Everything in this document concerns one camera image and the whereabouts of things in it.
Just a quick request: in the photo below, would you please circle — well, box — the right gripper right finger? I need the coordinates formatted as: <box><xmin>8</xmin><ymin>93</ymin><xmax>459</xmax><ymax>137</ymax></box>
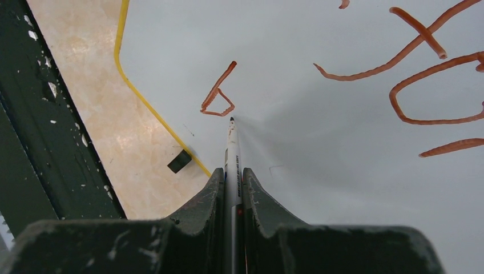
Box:
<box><xmin>243</xmin><ymin>168</ymin><xmax>445</xmax><ymax>273</ymax></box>

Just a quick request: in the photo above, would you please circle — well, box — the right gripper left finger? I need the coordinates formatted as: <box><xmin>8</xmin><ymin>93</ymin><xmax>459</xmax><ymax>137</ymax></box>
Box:
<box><xmin>1</xmin><ymin>168</ymin><xmax>224</xmax><ymax>273</ymax></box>

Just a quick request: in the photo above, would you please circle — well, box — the white marker pen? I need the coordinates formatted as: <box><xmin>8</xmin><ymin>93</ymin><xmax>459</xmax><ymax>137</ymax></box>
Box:
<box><xmin>223</xmin><ymin>118</ymin><xmax>245</xmax><ymax>273</ymax></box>

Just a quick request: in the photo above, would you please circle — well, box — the yellow framed whiteboard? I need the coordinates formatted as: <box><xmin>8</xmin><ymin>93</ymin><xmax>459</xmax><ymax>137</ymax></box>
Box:
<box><xmin>118</xmin><ymin>1</ymin><xmax>483</xmax><ymax>273</ymax></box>

